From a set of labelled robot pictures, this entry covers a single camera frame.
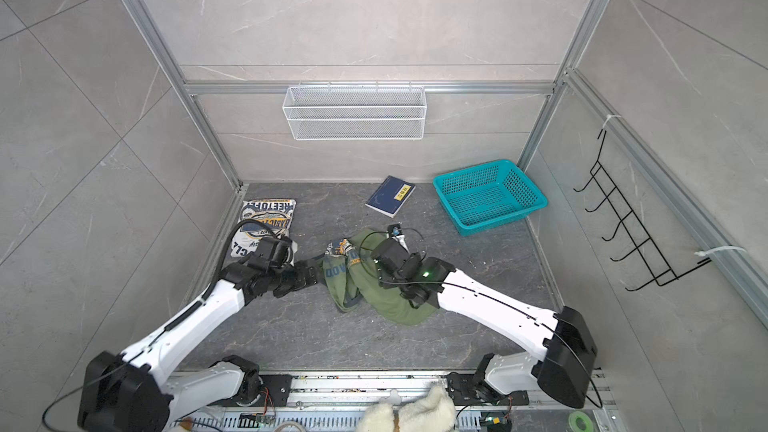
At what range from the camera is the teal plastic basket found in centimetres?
110

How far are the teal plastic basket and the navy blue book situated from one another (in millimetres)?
A: 131

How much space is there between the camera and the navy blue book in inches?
44.4
